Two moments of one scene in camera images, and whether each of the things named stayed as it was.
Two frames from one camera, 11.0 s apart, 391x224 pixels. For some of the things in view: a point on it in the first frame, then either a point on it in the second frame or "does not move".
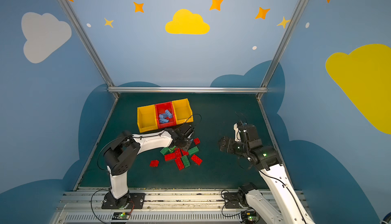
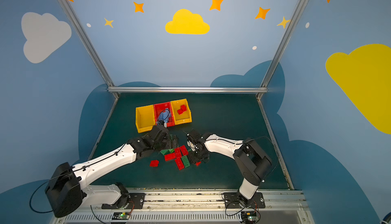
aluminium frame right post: (285, 38) does not move
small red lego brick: (154, 163) does not move
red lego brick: (184, 152) does not move
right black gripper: (230, 144) -> (198, 153)
